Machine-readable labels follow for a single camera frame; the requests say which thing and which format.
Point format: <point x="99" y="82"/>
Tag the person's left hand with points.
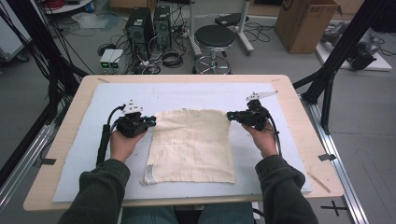
<point x="123" y="146"/>

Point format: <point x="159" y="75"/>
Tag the aluminium rail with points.
<point x="339" y="161"/>
<point x="25" y="161"/>

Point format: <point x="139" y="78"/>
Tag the black metal frame stand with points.
<point x="336" y="53"/>

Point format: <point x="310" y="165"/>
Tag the white floor board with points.
<point x="378" y="63"/>

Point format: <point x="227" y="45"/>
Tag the white metal stand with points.
<point x="244" y="34"/>

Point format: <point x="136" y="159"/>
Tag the cardboard box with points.
<point x="303" y="28"/>

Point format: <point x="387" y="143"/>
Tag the thin wooden stick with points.
<point x="319" y="182"/>

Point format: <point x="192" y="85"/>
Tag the round white table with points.
<point x="70" y="6"/>

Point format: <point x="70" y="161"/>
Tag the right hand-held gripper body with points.
<point x="253" y="116"/>

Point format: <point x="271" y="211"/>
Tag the white foam mat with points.
<point x="186" y="96"/>

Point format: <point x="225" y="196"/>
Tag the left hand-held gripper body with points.
<point x="132" y="124"/>

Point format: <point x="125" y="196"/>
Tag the person's right hand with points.
<point x="264" y="141"/>

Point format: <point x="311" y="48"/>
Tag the white power supply box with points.
<point x="106" y="59"/>
<point x="117" y="59"/>

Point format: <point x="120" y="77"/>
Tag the black device on board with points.
<point x="362" y="54"/>

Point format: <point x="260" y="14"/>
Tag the person's left leg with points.
<point x="149" y="216"/>

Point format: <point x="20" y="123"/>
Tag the slim black computer tower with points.
<point x="162" y="25"/>

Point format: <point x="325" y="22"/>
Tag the large black computer tower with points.
<point x="138" y="28"/>

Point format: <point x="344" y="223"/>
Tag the black round stool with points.
<point x="214" y="37"/>

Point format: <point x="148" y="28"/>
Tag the flat black case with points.
<point x="230" y="19"/>

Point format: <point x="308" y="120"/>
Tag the person's right leg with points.
<point x="225" y="214"/>

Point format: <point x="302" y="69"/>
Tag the black tape cross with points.
<point x="333" y="207"/>

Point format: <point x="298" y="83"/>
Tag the person's leg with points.
<point x="225" y="214"/>
<point x="149" y="216"/>

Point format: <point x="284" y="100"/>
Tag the clear plastic sheet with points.
<point x="90" y="20"/>

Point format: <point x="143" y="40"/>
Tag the black tape strip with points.
<point x="327" y="157"/>
<point x="48" y="161"/>

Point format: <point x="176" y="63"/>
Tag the cream cloth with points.
<point x="191" y="146"/>

